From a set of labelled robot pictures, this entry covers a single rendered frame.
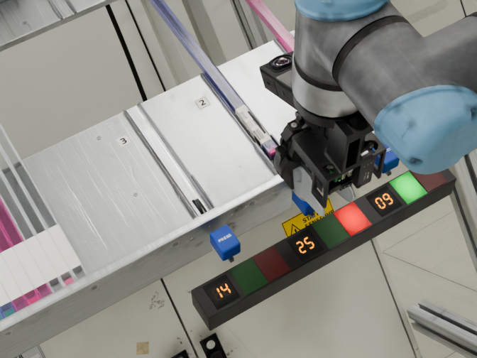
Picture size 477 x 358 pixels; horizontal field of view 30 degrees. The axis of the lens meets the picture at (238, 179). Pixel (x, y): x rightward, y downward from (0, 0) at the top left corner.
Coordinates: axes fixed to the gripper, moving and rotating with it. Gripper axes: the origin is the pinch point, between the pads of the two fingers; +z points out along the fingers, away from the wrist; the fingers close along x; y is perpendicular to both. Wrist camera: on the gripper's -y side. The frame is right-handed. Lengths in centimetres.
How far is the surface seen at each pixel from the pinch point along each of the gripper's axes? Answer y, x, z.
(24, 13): -44.3, -15.8, 2.3
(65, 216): -12.8, -24.7, 2.4
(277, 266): 5.0, -7.3, 3.4
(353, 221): 4.8, 3.1, 3.4
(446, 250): -27, 70, 125
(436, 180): 5.4, 14.7, 3.4
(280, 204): -2.4, -2.0, 5.2
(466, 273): -16, 64, 114
